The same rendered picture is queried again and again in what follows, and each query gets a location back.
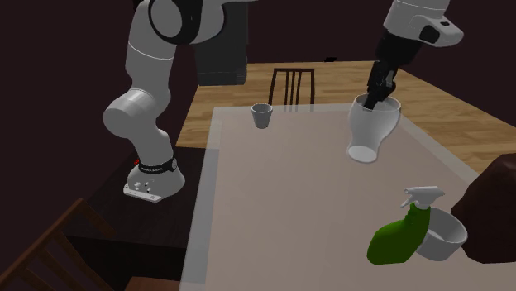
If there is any dark brown rounded block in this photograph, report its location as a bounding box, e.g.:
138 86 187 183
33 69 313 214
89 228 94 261
450 154 516 265

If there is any dark wooden slat-back chair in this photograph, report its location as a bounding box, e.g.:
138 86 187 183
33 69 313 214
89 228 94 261
267 67 316 107

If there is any pale glass-topped table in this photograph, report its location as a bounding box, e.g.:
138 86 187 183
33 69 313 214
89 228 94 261
179 103 516 291

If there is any small white cup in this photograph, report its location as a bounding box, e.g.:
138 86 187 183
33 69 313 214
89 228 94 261
251 103 274 130

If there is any white bowl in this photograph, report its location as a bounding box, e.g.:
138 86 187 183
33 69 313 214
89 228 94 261
414 207 469 262

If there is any dark tall cabinet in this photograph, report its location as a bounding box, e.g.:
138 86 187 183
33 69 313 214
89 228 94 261
194 0 249 88

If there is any green spray bottle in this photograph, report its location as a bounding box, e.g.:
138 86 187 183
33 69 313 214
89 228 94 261
365 186 446 266

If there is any brown wooden chair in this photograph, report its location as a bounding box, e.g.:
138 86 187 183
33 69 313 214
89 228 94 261
0 198 180 291

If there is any dark robot stand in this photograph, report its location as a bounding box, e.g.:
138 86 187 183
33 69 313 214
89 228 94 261
62 145 208 291

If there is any white vase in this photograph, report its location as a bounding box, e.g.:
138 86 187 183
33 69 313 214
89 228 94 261
346 93 403 165

